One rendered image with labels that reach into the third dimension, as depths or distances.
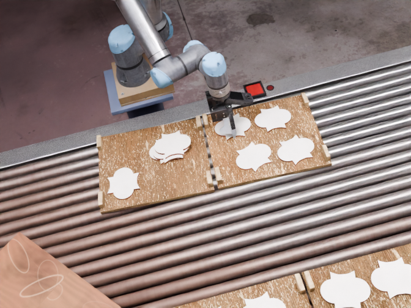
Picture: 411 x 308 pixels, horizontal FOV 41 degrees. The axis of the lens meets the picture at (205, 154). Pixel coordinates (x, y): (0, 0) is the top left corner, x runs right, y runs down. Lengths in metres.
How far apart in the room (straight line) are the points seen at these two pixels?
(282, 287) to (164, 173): 0.61
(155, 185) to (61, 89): 2.01
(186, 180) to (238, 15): 2.30
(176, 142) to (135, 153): 0.16
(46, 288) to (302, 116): 1.09
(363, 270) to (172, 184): 0.71
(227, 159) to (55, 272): 0.71
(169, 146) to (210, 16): 2.20
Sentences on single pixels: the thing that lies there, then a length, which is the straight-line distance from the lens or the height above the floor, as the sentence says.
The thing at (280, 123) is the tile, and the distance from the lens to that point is 2.08.
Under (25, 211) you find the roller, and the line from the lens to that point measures 2.11.
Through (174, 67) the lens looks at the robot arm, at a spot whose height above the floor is 1.27.
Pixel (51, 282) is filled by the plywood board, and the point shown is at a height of 1.04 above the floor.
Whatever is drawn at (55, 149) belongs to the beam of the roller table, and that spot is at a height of 0.91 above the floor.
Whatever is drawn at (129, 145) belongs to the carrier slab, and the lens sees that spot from 2.12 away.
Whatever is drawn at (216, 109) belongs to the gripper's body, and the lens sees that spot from 1.97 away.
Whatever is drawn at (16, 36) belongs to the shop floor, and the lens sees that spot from 4.48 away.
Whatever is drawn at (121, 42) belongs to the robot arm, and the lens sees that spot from 2.23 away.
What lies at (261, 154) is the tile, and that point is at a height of 0.94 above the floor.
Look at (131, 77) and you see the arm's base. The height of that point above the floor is 0.97.
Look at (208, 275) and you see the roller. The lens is 1.79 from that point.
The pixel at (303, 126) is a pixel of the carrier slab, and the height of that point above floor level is 0.94.
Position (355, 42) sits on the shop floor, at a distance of 3.84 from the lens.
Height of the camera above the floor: 2.52
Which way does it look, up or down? 51 degrees down
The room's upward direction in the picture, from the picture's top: 12 degrees counter-clockwise
